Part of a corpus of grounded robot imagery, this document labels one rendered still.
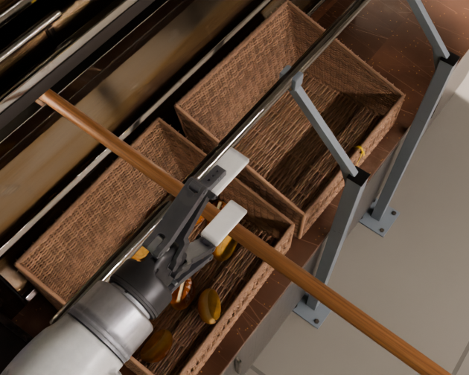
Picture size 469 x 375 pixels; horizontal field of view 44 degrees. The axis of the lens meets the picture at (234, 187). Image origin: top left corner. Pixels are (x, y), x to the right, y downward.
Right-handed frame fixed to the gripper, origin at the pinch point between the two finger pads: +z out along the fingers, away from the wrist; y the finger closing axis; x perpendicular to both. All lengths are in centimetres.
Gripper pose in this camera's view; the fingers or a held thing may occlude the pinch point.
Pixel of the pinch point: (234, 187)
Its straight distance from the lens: 78.1
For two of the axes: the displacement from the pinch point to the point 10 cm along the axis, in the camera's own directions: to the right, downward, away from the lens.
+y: 0.0, 5.0, 8.6
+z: 6.2, -6.8, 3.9
